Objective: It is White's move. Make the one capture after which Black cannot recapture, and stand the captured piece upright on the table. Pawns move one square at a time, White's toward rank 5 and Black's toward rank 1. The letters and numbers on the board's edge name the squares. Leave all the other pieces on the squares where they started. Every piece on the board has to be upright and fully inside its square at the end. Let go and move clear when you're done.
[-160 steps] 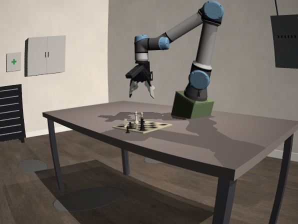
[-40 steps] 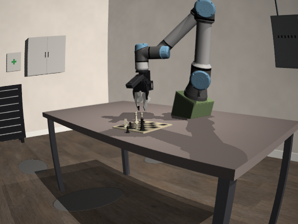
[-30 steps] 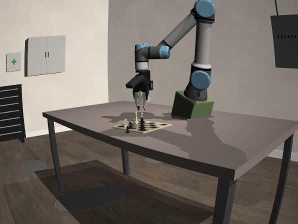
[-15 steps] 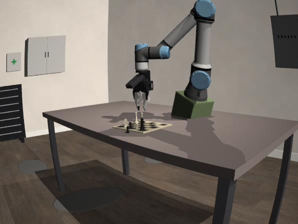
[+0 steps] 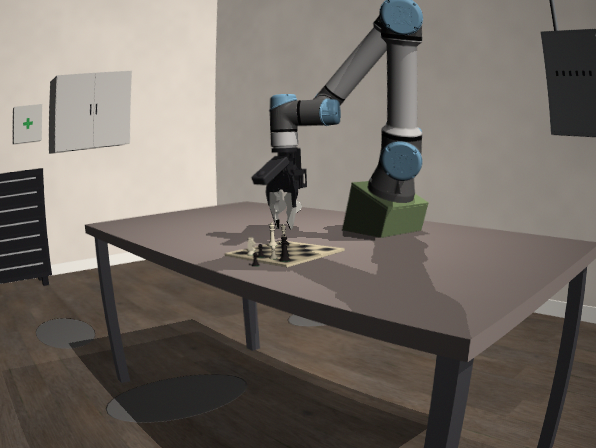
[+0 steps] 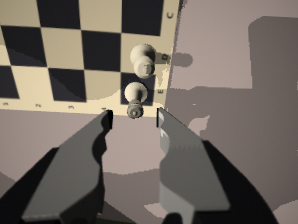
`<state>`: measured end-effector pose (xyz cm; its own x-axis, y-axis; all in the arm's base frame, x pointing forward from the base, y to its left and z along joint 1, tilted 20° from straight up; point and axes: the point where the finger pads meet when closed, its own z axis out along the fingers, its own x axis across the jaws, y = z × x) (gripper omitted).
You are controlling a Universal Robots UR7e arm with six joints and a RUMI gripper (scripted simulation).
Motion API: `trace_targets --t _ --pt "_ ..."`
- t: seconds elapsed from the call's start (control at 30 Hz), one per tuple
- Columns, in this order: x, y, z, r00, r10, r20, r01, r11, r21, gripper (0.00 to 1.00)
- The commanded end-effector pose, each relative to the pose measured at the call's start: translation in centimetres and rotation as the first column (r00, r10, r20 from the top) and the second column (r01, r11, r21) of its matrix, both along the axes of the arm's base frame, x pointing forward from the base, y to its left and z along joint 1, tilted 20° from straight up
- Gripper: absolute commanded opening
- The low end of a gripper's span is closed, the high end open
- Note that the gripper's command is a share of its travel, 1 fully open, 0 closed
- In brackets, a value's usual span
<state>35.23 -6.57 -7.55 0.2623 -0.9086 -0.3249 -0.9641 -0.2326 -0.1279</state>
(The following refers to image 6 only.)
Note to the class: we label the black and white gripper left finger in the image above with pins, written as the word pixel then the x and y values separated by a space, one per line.
pixel 65 183

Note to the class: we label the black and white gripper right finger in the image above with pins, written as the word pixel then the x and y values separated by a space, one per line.
pixel 201 184

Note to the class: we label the chessboard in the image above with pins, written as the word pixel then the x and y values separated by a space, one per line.
pixel 74 55

